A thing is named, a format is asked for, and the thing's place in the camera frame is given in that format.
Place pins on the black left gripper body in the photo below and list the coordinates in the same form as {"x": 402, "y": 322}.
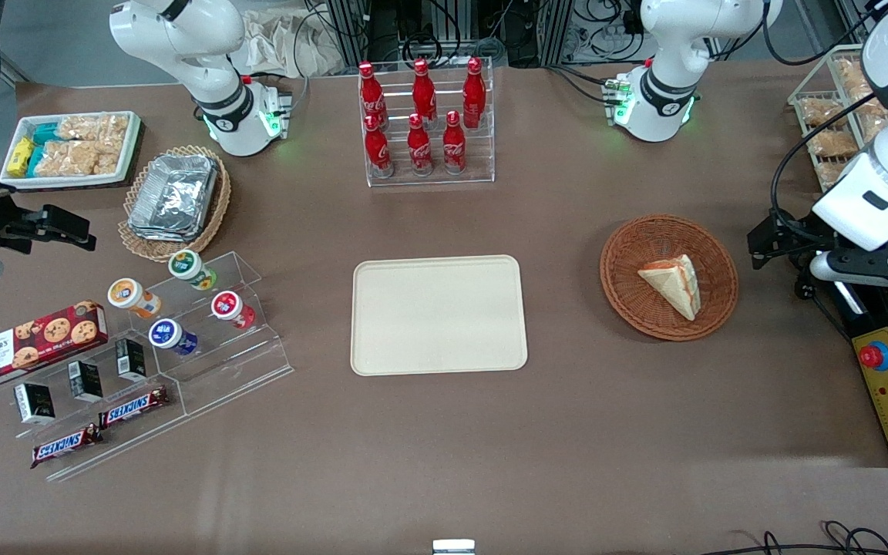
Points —
{"x": 792, "y": 235}

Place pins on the triangular sandwich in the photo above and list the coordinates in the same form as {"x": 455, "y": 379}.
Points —
{"x": 671, "y": 284}

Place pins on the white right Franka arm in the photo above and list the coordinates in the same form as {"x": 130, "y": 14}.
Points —
{"x": 182, "y": 31}

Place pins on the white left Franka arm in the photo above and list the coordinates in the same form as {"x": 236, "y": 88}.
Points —
{"x": 664, "y": 46}

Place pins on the white rectangular snack tray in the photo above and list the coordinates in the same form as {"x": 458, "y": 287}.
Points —
{"x": 132, "y": 146}

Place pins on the round brown wicker basket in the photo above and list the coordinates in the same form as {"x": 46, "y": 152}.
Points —
{"x": 644, "y": 308}

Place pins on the oval light wicker basket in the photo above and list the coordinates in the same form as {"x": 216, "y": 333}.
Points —
{"x": 216, "y": 208}

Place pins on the beige plastic tray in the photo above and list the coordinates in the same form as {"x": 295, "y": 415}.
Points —
{"x": 438, "y": 316}

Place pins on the clear bag of rice crackers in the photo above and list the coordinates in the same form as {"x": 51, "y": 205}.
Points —
{"x": 93, "y": 127}
{"x": 66, "y": 158}

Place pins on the teal snack packet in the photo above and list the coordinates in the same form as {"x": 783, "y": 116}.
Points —
{"x": 34, "y": 162}
{"x": 45, "y": 133}

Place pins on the clear bag of fried snacks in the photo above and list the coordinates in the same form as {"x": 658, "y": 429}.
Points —
{"x": 829, "y": 173}
{"x": 849, "y": 73}
{"x": 868, "y": 108}
{"x": 824, "y": 112}
{"x": 831, "y": 143}

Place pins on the yellow snack packet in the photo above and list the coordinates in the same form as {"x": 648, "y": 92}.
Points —
{"x": 20, "y": 156}

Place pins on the orange lid cup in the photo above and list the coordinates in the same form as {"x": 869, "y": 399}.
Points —
{"x": 126, "y": 294}

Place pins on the stack of foil containers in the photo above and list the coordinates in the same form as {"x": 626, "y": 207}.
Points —
{"x": 173, "y": 196}

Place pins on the red Walkers cookie box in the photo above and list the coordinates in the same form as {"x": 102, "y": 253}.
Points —
{"x": 35, "y": 343}

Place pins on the green lid cup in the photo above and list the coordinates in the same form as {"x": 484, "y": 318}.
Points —
{"x": 186, "y": 266}

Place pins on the black appliance housing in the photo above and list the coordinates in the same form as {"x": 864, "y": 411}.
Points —
{"x": 887, "y": 308}

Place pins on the blue lid cup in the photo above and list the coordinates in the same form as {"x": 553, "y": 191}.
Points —
{"x": 166, "y": 334}

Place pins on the small black chocolate box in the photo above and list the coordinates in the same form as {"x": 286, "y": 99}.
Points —
{"x": 34, "y": 403}
{"x": 85, "y": 381}
{"x": 131, "y": 359}

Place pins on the red lid cup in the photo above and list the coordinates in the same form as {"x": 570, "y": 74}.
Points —
{"x": 225, "y": 305}

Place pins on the Snickers bar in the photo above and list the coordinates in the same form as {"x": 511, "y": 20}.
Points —
{"x": 134, "y": 407}
{"x": 66, "y": 446}

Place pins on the clear acrylic stepped candy stand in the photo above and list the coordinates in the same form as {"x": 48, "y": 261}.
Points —
{"x": 143, "y": 435}

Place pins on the clear acrylic stepped cup stand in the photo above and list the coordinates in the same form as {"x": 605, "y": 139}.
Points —
{"x": 236, "y": 370}

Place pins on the crumpled beige cloth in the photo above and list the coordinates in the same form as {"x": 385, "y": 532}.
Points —
{"x": 274, "y": 46}

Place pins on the red cola bottle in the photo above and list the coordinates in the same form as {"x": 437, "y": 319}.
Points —
{"x": 453, "y": 148}
{"x": 423, "y": 89}
{"x": 371, "y": 92}
{"x": 474, "y": 92}
{"x": 418, "y": 150}
{"x": 378, "y": 150}

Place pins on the clear acrylic bottle rack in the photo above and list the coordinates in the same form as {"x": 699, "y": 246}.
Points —
{"x": 428, "y": 179}

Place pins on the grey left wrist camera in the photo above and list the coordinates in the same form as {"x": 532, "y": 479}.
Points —
{"x": 860, "y": 271}

